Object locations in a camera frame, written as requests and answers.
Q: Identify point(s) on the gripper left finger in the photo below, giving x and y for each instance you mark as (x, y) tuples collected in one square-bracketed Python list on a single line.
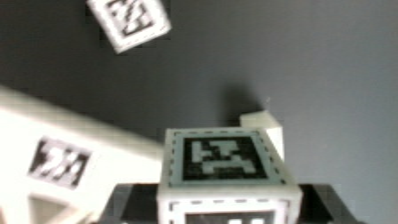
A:
[(130, 207)]

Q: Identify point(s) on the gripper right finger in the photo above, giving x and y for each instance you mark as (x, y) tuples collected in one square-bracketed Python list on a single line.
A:
[(324, 209)]

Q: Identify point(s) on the small tagged cube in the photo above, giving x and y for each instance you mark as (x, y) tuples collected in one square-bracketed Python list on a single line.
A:
[(226, 183), (134, 21)]

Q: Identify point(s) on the white chair back frame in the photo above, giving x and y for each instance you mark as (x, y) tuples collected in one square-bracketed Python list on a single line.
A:
[(68, 157)]

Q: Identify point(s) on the white U-shaped fence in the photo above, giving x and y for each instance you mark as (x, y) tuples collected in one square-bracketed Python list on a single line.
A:
[(262, 120)]

